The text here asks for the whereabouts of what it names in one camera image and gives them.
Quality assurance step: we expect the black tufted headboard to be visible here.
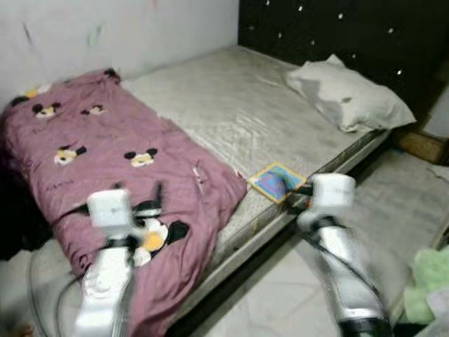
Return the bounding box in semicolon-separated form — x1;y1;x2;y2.
239;0;449;120

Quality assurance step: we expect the pink cartoon mouse blanket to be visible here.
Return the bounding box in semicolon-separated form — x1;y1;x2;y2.
0;68;248;337

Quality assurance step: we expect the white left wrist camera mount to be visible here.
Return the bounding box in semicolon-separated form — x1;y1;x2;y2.
87;188;135;236

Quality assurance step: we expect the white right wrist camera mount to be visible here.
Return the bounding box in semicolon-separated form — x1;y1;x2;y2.
309;173;356;218

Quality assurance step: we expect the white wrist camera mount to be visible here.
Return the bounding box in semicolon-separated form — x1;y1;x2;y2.
309;173;356;218
87;188;135;236

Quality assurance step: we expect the light green cloth bundle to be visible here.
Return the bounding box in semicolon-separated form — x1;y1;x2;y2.
403;246;449;324

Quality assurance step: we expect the colourful children's board book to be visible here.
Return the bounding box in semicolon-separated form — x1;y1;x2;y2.
247;162;308;204

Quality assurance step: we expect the white pillow with tree print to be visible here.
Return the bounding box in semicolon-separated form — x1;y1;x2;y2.
286;55;417;134

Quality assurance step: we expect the black backpack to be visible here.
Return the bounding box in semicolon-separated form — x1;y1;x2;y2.
0;151;53;257

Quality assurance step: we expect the quilted beige mattress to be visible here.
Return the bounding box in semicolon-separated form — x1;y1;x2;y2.
116;46;392;331

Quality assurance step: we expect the low brown wooden furniture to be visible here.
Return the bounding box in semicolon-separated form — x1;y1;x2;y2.
393;130;449;166

